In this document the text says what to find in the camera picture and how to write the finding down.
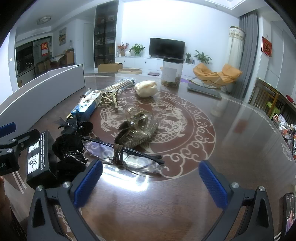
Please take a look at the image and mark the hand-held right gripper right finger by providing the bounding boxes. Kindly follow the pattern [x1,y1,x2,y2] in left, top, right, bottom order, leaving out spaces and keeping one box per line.
[198,159,274,241]

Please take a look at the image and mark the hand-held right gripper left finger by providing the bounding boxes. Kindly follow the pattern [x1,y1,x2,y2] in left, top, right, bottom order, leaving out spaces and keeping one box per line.
[27,159,104,241]

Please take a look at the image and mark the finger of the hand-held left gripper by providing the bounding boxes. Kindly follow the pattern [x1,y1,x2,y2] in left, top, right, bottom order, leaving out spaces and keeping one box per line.
[6,129,40,151]
[0,122,16,139]

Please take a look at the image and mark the black box with white labels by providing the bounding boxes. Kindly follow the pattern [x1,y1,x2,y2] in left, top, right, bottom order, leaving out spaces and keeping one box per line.
[26,130,59,189]

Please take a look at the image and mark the white partition board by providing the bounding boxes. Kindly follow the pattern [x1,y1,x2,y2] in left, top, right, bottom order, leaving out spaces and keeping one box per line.
[0,64,85,127]

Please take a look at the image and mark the gold pearl hair claw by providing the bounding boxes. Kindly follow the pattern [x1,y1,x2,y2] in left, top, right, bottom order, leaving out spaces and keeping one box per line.
[99,89,119,112]

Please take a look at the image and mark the brown patterned desktop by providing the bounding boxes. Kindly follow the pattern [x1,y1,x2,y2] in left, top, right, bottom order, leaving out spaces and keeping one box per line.
[0,73,296,241]

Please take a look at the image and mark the black scrunchie with pearls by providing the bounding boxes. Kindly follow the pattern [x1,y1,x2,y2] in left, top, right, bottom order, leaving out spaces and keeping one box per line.
[51,134,89,179]

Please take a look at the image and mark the black bow hair clip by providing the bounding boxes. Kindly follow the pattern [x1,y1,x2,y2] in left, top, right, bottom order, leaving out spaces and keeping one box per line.
[57,117,94,137]

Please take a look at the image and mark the rhinestone bow hair claw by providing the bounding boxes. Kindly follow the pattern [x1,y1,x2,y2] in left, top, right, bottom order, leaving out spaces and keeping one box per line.
[113,104,160,167]

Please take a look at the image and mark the dark patterned clothing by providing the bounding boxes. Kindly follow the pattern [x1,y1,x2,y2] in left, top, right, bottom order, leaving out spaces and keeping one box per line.
[9,204,28,241]

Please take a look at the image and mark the blue and white medicine box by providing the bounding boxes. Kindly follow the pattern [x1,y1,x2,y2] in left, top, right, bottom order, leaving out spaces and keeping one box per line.
[70,91,103,122]

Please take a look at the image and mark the dark glass sliding door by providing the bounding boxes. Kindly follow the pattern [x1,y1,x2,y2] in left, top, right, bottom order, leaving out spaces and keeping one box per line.
[15,40,51,77]

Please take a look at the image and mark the black smartphone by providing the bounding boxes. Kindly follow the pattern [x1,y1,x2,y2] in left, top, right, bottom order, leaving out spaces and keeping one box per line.
[282,192,296,237]

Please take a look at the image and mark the wooden dining chair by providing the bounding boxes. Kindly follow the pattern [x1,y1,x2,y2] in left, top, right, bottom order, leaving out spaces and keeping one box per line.
[65,49,75,65]

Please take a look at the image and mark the grey tablet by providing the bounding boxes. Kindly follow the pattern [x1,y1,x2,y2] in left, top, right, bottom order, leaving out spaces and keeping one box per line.
[188,82,222,99]

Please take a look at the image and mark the cluttered wooden side cabinet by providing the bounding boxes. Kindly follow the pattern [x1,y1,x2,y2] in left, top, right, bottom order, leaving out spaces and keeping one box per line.
[272,94,296,160]

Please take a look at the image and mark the clear packet of chopsticks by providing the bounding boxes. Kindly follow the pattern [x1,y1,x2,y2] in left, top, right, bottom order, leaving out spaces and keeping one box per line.
[103,77,137,93]

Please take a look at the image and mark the cream knitted cloth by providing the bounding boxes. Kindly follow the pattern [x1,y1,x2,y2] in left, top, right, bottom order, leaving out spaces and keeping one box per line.
[134,80,158,98]

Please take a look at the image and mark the cardboard box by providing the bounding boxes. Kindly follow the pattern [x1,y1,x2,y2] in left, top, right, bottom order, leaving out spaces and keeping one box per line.
[98,62,123,73]

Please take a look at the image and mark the orange lounge chair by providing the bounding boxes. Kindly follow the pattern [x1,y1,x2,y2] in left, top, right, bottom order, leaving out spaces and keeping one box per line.
[193,63,243,90]

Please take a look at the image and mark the round ceiling lamp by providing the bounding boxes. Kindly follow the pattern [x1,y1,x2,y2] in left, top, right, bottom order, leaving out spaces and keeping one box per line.
[37,15,52,25]

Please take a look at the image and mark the beige round pet bed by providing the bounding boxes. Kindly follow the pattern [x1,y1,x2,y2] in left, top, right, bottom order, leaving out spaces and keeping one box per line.
[118,68,142,75]

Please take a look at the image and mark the clear jar with black lid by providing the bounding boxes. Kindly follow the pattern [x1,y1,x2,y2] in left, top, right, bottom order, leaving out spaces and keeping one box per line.
[161,57,184,88]

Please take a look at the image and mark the large potted plant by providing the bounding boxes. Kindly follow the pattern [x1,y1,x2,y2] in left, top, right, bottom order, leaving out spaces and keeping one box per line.
[194,50,212,64]

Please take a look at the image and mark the white television cabinet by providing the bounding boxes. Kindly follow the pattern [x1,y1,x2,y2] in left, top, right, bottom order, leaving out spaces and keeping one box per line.
[115,56,197,77]

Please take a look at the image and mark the dark glass bookshelf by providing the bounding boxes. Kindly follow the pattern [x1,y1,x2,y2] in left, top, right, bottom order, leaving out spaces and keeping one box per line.
[94,1,119,69]

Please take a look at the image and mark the red flower bouquet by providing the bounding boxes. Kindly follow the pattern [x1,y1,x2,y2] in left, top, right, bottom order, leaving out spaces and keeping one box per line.
[117,42,129,57]

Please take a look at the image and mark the standing air conditioner with cover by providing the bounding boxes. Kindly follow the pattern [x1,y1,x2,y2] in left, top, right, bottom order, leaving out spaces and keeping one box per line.
[228,26,245,70]

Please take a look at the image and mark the green leafy potted plant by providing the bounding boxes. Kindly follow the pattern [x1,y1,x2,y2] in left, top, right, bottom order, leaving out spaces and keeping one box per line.
[129,43,145,56]

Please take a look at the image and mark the grey curtain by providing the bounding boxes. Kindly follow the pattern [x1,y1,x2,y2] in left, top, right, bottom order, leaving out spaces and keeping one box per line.
[232,11,258,100]

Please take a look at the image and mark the black television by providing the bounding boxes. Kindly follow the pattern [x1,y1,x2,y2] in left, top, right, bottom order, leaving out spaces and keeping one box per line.
[149,38,186,59]

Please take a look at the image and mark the black frame eyeglasses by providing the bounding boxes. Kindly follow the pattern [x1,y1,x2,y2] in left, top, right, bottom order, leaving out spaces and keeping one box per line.
[81,136,165,176]

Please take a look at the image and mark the framed wall painting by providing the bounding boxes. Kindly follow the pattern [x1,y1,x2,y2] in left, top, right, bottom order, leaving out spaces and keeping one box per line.
[58,27,67,45]

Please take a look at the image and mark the red wall hanging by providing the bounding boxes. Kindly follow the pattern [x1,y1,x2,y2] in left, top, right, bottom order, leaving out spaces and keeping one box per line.
[261,36,272,57]

